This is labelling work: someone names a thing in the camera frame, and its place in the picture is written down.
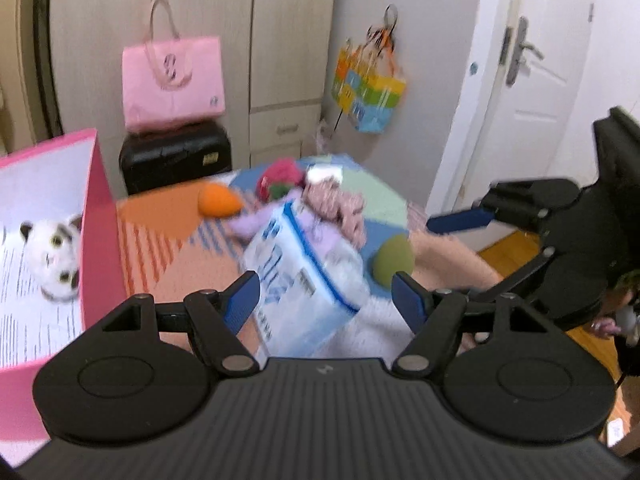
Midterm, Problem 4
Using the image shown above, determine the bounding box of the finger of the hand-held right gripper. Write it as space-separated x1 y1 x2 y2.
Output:
450 246 557 305
427 178 581 235

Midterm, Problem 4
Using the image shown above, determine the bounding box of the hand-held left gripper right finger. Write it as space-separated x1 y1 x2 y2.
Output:
391 271 549 377

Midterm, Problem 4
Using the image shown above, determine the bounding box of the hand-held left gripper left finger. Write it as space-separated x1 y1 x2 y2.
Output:
102 270 261 377

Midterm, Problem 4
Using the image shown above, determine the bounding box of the blue white wet wipes pack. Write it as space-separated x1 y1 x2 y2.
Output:
242 200 363 361

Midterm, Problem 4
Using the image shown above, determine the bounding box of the pink storage box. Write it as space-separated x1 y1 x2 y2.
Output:
0 128 128 466

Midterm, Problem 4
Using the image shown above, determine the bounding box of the green plush ball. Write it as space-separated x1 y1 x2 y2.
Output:
369 234 415 289

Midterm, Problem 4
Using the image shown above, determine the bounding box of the purple plush toy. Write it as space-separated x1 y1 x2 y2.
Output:
229 199 343 263

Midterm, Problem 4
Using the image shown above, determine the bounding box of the orange plush ball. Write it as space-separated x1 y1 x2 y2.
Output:
197 182 246 219

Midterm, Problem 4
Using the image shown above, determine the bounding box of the colourful patchwork mat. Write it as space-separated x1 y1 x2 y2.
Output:
116 152 426 361

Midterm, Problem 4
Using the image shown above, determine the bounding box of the white door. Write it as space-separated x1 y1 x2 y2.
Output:
462 0 598 253

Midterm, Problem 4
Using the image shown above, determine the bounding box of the red plush toy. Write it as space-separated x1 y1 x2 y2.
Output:
256 158 307 202

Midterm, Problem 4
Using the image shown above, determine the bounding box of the colourful hanging gift bag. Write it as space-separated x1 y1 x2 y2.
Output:
332 42 406 134

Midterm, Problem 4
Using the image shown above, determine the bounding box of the black suitcase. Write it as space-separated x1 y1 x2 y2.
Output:
119 121 233 196

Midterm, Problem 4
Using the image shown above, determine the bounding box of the white plush cat toy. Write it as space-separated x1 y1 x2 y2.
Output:
20 214 83 302

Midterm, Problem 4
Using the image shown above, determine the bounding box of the pink tote bag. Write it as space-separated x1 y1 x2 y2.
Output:
122 0 226 133

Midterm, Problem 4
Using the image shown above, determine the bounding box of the beige wardrobe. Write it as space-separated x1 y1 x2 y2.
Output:
50 0 341 196

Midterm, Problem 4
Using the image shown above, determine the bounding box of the silver door handle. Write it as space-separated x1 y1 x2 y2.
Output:
506 16 545 86

